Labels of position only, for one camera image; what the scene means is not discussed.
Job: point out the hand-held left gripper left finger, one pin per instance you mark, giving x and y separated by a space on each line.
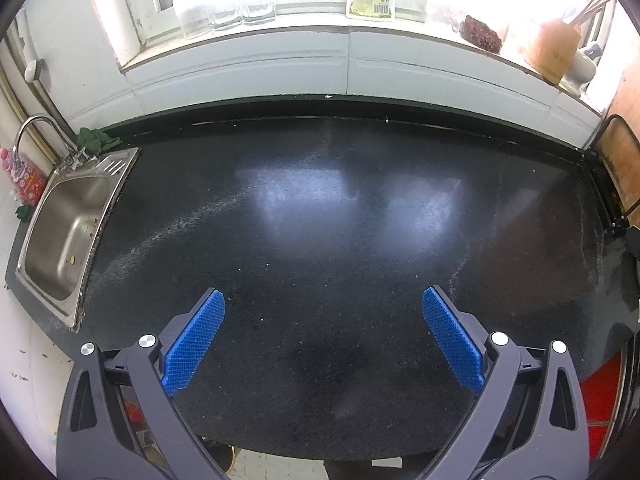
195 340

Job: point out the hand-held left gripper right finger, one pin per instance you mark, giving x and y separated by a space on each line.
452 340

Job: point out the wooden cutting board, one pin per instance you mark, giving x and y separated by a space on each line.
625 150

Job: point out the red container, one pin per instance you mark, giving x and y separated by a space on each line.
600 395

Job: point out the stainless steel sink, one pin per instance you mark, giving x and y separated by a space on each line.
65 230

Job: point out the white stone mortar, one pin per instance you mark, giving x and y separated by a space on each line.
580 72

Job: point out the bamboo utensil holder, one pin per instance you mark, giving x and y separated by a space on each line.
550 52

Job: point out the green cloth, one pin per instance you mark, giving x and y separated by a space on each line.
95 140
24 212

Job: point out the pink bottle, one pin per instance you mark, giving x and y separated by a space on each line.
25 180

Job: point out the bundle of wooden utensils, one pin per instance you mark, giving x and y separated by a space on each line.
590 10

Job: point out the clear jar of dried chili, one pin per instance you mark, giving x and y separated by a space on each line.
480 35

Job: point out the chrome faucet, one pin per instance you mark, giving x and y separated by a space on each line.
30 121

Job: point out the crumpled clear plastic container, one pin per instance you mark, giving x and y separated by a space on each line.
442 10

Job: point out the clear drinking glass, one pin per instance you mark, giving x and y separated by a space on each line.
260 7
227 12

